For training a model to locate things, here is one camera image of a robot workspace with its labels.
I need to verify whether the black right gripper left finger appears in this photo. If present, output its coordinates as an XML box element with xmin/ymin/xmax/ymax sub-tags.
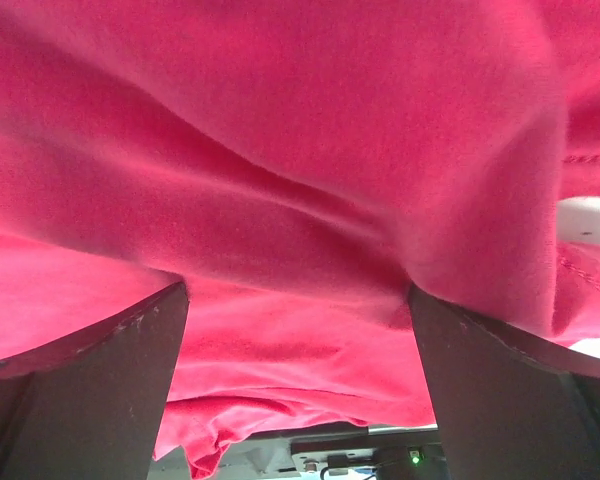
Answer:
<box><xmin>0</xmin><ymin>283</ymin><xmax>189</xmax><ymax>479</ymax></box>

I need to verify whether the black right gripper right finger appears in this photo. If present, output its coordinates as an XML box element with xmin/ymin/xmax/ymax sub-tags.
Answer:
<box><xmin>408</xmin><ymin>287</ymin><xmax>600</xmax><ymax>479</ymax></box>

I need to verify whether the crimson pink t shirt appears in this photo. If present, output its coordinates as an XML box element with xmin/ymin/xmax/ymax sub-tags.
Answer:
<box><xmin>0</xmin><ymin>1</ymin><xmax>600</xmax><ymax>479</ymax></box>

